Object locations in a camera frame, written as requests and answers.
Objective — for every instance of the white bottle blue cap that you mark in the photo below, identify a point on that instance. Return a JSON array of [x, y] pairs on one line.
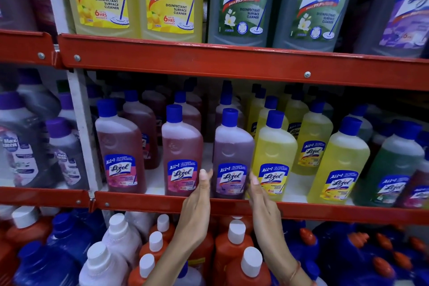
[[189, 277]]

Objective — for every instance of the short red shelf beam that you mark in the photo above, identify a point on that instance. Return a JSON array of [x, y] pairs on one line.
[[23, 47], [43, 197]]

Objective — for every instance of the white shelf upright post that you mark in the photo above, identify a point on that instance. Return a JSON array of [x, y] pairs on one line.
[[80, 104]]

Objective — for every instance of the person's right hand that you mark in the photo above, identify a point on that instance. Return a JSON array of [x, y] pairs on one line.
[[268, 222]]

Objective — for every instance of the long red shelf beam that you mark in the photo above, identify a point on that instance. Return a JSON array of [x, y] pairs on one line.
[[318, 212], [234, 63]]

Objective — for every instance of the person's left hand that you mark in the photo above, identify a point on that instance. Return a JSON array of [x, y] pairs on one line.
[[194, 215]]

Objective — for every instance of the large grey green-label cleaner bottle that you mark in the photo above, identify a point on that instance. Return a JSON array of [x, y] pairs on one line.
[[316, 4], [243, 1]]

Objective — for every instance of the orange bottle white cap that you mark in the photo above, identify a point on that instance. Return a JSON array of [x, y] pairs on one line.
[[28, 228]]

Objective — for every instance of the person's left fingers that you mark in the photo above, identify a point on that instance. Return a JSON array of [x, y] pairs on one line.
[[205, 183]]

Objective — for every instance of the group of small yellow bottles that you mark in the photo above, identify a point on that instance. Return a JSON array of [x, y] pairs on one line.
[[338, 165]]

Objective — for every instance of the person's right forearm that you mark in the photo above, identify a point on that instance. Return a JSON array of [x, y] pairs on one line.
[[300, 279]]

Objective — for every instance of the large grey purple-label cleaner bottle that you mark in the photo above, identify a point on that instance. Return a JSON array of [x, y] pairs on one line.
[[398, 14]]

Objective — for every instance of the person's left forearm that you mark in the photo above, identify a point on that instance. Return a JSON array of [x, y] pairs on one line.
[[167, 265]]

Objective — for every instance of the green cleaner bottle blue cap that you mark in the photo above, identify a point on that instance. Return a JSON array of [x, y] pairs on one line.
[[390, 161], [362, 121]]

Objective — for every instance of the cluster of blue orange-capped bottles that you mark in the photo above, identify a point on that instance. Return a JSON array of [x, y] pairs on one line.
[[362, 255]]

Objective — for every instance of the grey bottle purple cap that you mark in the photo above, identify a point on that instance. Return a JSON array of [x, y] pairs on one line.
[[37, 94], [67, 108], [20, 141], [67, 158]]

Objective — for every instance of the person's right fingers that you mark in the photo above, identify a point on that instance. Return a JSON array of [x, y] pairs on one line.
[[255, 190]]

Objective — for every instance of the group of pink cleaner bottles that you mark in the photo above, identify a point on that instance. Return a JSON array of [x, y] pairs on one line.
[[182, 148]]

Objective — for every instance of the purple cleaner bottle blue cap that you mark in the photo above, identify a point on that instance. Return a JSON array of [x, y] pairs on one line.
[[228, 86], [229, 103], [233, 151]]

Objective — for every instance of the cluster of orange white-capped bottles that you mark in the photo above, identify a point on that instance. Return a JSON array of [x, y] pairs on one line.
[[234, 255]]

